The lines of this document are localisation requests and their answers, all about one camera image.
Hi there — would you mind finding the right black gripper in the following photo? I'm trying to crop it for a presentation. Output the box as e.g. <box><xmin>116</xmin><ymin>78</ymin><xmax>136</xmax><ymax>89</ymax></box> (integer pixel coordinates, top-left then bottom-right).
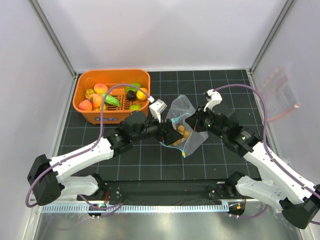
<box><xmin>185</xmin><ymin>104</ymin><xmax>227</xmax><ymax>139</ymax></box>

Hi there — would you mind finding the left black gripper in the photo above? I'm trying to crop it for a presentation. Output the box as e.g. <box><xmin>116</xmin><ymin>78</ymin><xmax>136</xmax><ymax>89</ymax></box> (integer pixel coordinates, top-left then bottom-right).
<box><xmin>131</xmin><ymin>111</ymin><xmax>183</xmax><ymax>145</ymax></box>

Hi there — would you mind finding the brown longan bunch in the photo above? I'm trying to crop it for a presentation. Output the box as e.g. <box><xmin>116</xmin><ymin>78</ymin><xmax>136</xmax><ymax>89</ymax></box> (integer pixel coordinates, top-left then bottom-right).
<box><xmin>170</xmin><ymin>125</ymin><xmax>190</xmax><ymax>146</ymax></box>

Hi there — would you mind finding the clear zip top bag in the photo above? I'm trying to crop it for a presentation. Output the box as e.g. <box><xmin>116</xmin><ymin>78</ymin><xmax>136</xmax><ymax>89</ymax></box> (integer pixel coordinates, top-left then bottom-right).
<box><xmin>160</xmin><ymin>94</ymin><xmax>209</xmax><ymax>158</ymax></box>

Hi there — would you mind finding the green pear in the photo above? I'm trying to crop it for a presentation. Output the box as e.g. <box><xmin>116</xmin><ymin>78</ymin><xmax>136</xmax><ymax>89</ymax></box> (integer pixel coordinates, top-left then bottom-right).
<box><xmin>129</xmin><ymin>104</ymin><xmax>142</xmax><ymax>111</ymax></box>

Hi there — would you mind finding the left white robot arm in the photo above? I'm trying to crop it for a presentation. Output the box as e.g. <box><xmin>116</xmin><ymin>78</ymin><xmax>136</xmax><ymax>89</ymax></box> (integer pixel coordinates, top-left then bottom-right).
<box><xmin>27</xmin><ymin>111</ymin><xmax>183</xmax><ymax>206</ymax></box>

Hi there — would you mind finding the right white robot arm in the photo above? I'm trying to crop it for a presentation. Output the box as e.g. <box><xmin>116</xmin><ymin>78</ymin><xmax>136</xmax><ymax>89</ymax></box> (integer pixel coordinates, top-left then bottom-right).
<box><xmin>185</xmin><ymin>104</ymin><xmax>320</xmax><ymax>229</ymax></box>

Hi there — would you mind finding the black grid mat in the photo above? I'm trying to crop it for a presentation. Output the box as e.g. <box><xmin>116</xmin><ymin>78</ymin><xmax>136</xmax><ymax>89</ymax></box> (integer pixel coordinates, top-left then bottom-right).
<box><xmin>47</xmin><ymin>69</ymin><xmax>273</xmax><ymax>181</ymax></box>

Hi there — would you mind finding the yellow orange mango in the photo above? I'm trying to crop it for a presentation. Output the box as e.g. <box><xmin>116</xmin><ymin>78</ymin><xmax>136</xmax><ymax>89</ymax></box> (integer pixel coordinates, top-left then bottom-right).
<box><xmin>136</xmin><ymin>88</ymin><xmax>148</xmax><ymax>101</ymax></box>

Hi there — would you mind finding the dark purple mangosteen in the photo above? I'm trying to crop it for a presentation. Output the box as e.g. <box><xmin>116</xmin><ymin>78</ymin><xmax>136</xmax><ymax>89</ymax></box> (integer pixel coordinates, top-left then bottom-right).
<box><xmin>127</xmin><ymin>90</ymin><xmax>137</xmax><ymax>101</ymax></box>

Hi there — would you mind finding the orange plastic basket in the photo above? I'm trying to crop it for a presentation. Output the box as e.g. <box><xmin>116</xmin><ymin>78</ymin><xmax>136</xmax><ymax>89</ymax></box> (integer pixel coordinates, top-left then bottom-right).
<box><xmin>72</xmin><ymin>69</ymin><xmax>151</xmax><ymax>125</ymax></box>

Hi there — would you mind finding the green starfruit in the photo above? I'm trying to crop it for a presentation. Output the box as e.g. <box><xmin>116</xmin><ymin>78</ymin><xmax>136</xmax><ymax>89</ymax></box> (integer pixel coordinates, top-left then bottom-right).
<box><xmin>124</xmin><ymin>83</ymin><xmax>141</xmax><ymax>93</ymax></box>

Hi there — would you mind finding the yellow banana bunch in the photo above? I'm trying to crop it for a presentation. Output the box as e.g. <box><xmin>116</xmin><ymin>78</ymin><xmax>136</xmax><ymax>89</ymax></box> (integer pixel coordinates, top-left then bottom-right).
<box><xmin>92</xmin><ymin>104</ymin><xmax>108</xmax><ymax>112</ymax></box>

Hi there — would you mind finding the peach in middle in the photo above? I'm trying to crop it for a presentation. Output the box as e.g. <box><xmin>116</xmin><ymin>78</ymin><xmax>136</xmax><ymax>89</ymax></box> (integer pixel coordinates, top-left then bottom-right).
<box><xmin>88</xmin><ymin>93</ymin><xmax>103</xmax><ymax>108</ymax></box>

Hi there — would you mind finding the peach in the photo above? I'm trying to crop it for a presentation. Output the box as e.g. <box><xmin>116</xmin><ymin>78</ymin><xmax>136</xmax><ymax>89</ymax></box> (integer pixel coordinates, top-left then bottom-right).
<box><xmin>78</xmin><ymin>99</ymin><xmax>93</xmax><ymax>111</ymax></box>
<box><xmin>88</xmin><ymin>93</ymin><xmax>103</xmax><ymax>108</ymax></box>
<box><xmin>93</xmin><ymin>83</ymin><xmax>108</xmax><ymax>94</ymax></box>

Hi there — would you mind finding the peach at back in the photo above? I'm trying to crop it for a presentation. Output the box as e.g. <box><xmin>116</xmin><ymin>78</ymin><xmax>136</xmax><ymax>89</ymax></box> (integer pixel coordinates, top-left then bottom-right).
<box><xmin>93</xmin><ymin>83</ymin><xmax>108</xmax><ymax>94</ymax></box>

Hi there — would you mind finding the peach at front left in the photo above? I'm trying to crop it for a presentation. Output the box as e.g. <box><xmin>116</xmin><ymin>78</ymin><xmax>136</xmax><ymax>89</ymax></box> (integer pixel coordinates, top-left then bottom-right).
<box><xmin>78</xmin><ymin>99</ymin><xmax>93</xmax><ymax>111</ymax></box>

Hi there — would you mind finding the yellow starfruit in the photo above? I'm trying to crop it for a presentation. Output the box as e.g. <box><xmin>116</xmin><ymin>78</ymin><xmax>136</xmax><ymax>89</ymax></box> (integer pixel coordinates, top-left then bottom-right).
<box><xmin>85</xmin><ymin>88</ymin><xmax>96</xmax><ymax>99</ymax></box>

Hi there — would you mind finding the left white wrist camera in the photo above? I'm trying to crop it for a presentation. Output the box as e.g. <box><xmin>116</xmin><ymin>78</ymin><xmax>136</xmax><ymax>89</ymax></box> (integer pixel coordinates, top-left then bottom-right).
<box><xmin>149</xmin><ymin>99</ymin><xmax>167</xmax><ymax>123</ymax></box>

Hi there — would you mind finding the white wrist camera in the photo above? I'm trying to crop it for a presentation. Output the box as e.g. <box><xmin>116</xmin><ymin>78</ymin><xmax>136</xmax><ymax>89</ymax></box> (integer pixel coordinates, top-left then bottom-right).
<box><xmin>149</xmin><ymin>99</ymin><xmax>167</xmax><ymax>123</ymax></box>
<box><xmin>203</xmin><ymin>89</ymin><xmax>222</xmax><ymax>112</ymax></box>

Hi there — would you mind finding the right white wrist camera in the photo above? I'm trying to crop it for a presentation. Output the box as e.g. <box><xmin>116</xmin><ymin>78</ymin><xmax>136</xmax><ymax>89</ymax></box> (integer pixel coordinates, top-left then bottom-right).
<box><xmin>203</xmin><ymin>89</ymin><xmax>222</xmax><ymax>112</ymax></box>

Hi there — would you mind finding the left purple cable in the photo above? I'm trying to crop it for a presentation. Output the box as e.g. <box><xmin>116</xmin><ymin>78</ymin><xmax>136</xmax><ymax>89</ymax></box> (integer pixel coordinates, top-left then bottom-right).
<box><xmin>26</xmin><ymin>84</ymin><xmax>155</xmax><ymax>219</ymax></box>

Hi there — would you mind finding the purple cable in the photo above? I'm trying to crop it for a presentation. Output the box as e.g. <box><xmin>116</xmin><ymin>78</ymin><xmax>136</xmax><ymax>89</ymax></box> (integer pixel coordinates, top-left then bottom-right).
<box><xmin>26</xmin><ymin>84</ymin><xmax>155</xmax><ymax>219</ymax></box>
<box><xmin>212</xmin><ymin>84</ymin><xmax>320</xmax><ymax>225</ymax></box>

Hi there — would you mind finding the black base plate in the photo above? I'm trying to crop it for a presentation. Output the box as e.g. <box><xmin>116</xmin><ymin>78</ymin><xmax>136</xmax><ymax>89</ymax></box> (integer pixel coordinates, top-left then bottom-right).
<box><xmin>76</xmin><ymin>179</ymin><xmax>256</xmax><ymax>206</ymax></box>

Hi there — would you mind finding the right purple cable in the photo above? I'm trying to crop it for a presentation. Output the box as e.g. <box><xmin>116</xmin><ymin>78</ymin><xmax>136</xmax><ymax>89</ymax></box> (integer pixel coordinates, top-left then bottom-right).
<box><xmin>212</xmin><ymin>84</ymin><xmax>320</xmax><ymax>225</ymax></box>

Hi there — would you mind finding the slotted cable duct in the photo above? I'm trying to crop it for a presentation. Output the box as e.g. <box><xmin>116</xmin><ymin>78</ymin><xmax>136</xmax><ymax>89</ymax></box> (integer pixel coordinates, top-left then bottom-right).
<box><xmin>41</xmin><ymin>202</ymin><xmax>229</xmax><ymax>214</ymax></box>

